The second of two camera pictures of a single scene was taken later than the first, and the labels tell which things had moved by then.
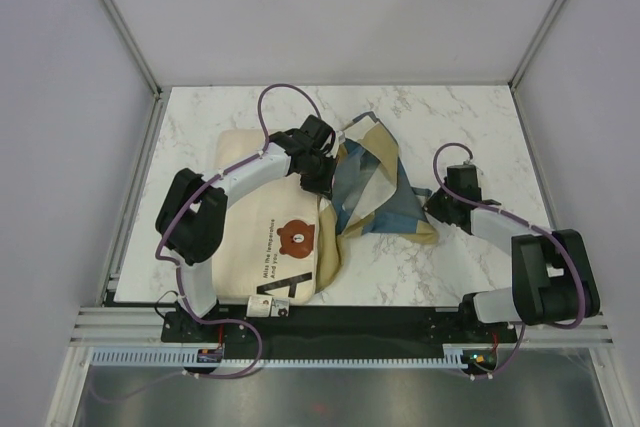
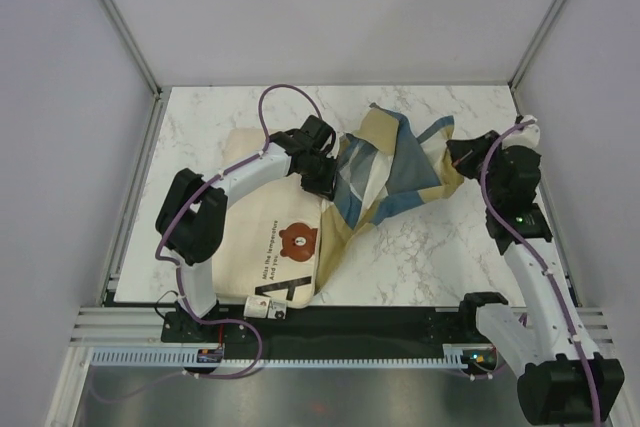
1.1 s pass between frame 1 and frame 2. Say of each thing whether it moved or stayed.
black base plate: stayed
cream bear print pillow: stayed
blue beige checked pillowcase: moved
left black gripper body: stayed
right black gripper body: moved
